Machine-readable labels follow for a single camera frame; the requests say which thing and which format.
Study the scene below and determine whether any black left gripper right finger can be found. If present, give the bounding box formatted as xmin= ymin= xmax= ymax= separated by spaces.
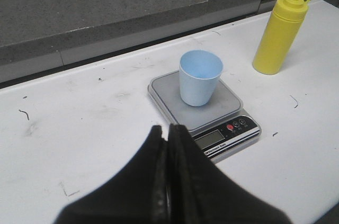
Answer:
xmin=167 ymin=124 xmax=291 ymax=223

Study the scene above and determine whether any light blue plastic cup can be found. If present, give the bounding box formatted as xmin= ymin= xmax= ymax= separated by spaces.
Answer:
xmin=179 ymin=50 xmax=224 ymax=106

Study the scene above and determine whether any silver electronic kitchen scale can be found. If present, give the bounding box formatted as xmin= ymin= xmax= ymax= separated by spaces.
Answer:
xmin=148 ymin=71 xmax=262 ymax=163

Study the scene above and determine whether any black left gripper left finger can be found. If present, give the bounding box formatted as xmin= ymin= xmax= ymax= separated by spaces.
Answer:
xmin=55 ymin=126 xmax=168 ymax=223

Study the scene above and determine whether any grey stone counter ledge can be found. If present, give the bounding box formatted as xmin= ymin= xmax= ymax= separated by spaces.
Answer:
xmin=0 ymin=0 xmax=339 ymax=83

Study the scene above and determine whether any yellow squeeze bottle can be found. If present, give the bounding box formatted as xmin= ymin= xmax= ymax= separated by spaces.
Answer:
xmin=252 ymin=0 xmax=310 ymax=75

